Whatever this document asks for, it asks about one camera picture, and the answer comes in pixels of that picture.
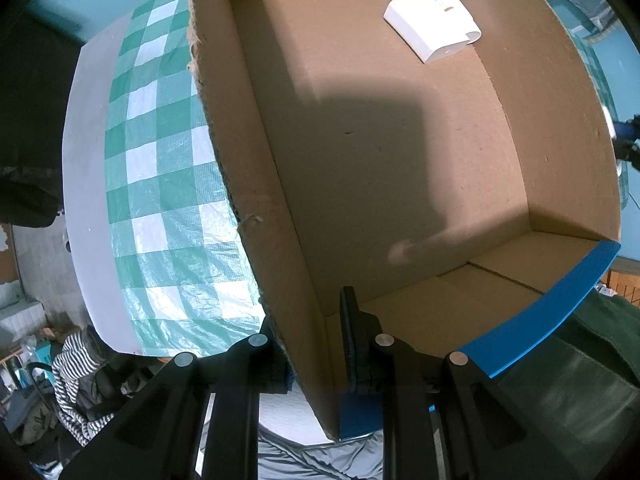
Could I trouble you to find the white box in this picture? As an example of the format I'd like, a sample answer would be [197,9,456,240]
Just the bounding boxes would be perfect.
[383,0,481,65]

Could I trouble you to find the green pants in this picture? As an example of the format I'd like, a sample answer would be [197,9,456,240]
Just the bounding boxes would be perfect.
[500,292,640,480]

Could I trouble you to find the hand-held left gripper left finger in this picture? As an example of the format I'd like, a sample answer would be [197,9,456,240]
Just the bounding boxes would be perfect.
[60,332,296,480]

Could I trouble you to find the blue-edged cardboard box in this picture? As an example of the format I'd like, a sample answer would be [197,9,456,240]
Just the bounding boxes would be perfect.
[186,0,623,441]

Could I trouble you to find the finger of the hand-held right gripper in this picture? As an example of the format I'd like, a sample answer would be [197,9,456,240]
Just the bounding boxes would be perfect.
[612,115,640,171]

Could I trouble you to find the striped cloth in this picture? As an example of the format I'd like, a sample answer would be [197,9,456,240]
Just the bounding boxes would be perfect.
[50,330,131,448]

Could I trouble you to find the teal box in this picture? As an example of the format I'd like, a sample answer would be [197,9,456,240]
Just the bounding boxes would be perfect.
[15,367,42,392]

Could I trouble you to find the grey bedding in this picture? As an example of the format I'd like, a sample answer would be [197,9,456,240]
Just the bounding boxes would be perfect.
[255,430,396,480]

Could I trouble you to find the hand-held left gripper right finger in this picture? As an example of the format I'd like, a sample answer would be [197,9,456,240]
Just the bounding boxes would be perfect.
[340,286,543,480]

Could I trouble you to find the green checkered tablecloth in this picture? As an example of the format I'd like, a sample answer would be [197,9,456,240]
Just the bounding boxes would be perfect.
[102,0,628,358]

